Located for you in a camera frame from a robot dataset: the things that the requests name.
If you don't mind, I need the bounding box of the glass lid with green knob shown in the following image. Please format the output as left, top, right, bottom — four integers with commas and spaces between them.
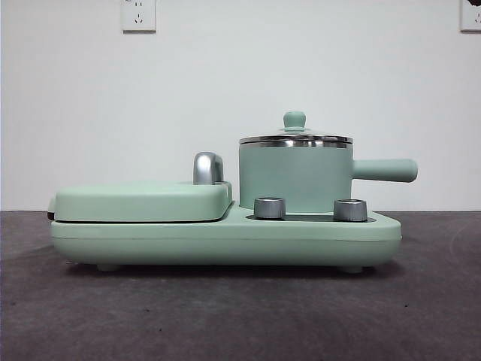
239, 110, 355, 147

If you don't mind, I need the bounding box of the silver control knob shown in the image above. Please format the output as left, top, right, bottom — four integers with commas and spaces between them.
333, 198, 369, 223
253, 196, 288, 220

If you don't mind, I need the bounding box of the mint green cooker base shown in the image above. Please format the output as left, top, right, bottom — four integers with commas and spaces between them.
50, 200, 404, 273

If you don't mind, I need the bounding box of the mint green griddle cover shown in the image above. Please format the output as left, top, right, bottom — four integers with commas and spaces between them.
47, 179, 234, 223

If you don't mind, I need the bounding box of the chrome griddle cover handle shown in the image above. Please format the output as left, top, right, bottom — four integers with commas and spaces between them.
193, 151, 226, 186

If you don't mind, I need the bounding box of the mint green pot with handle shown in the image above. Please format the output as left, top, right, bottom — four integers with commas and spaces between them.
237, 141, 419, 212

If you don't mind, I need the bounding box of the white wall socket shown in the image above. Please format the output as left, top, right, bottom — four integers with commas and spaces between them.
460, 0, 481, 33
121, 0, 158, 35

